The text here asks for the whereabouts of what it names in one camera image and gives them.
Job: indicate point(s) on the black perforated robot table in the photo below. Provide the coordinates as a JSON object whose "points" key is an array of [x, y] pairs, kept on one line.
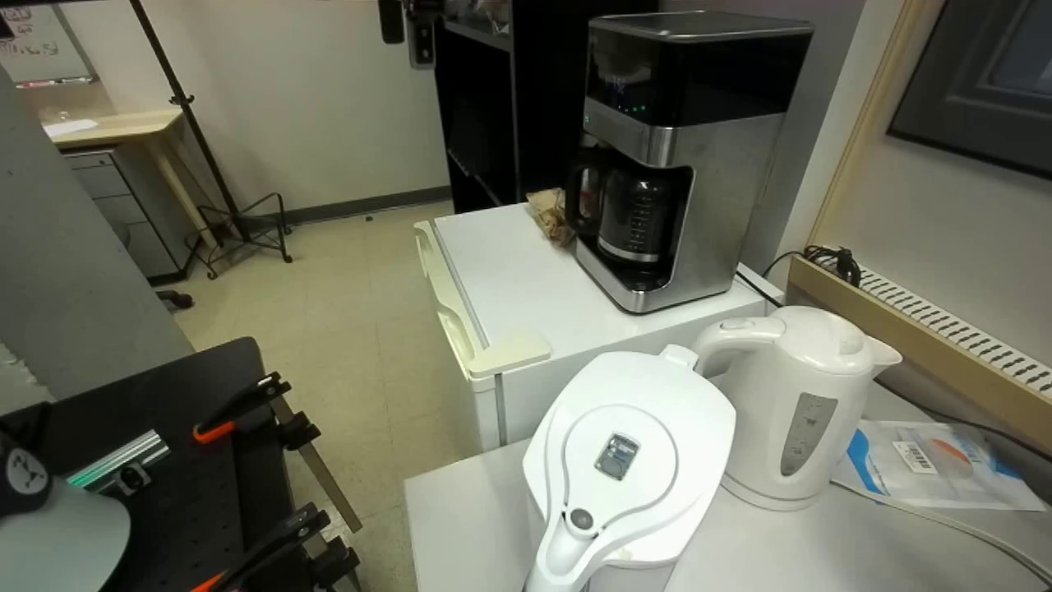
{"points": [[202, 505]]}

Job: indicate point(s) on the black shelf cabinet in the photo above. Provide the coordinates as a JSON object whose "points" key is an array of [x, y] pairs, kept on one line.
{"points": [[511, 91]]}

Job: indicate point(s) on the white whiteboard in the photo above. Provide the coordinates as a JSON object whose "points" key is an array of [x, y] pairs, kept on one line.
{"points": [[38, 48]]}

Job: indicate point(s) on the white water filter pitcher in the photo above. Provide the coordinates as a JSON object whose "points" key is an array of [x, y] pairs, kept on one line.
{"points": [[624, 470]]}

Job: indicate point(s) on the glass coffee carafe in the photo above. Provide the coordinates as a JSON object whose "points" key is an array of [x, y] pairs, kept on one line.
{"points": [[624, 212]]}

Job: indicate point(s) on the white mini fridge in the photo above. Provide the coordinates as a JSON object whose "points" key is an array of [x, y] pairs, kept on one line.
{"points": [[523, 318]]}

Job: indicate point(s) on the brown crumpled item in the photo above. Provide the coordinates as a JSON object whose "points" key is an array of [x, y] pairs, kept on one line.
{"points": [[547, 209]]}

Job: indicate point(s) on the wooden radiator cover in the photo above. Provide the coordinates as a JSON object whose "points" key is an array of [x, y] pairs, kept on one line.
{"points": [[980, 369]]}

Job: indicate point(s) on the upper black orange clamp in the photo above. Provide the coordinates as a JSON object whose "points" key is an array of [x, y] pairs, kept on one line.
{"points": [[251, 410]]}

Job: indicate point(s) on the black steel coffee machine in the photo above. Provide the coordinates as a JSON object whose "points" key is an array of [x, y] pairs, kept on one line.
{"points": [[696, 95]]}

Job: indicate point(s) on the plastic bag with packets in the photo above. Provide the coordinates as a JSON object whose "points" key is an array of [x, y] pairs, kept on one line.
{"points": [[934, 465]]}

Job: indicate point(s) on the light wooden desk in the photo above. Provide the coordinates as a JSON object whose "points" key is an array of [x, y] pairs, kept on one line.
{"points": [[135, 125]]}

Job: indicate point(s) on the white electric kettle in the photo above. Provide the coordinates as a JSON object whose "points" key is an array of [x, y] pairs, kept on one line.
{"points": [[800, 382]]}

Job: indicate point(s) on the grey drawer cabinet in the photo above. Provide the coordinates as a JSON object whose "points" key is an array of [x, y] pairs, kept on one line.
{"points": [[140, 206]]}

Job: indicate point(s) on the black tripod stand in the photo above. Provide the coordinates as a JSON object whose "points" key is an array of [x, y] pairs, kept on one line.
{"points": [[244, 228]]}

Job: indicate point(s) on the black orange clamp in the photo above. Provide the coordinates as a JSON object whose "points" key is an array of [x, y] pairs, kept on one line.
{"points": [[251, 410], [279, 540]]}

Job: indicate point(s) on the lower black orange clamp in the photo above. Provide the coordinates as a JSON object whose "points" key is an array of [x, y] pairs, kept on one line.
{"points": [[279, 540]]}

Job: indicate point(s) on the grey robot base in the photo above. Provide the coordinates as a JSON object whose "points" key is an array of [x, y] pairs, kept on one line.
{"points": [[54, 538]]}

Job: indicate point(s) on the dark framed window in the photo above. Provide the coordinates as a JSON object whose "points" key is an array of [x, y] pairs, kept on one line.
{"points": [[984, 82]]}

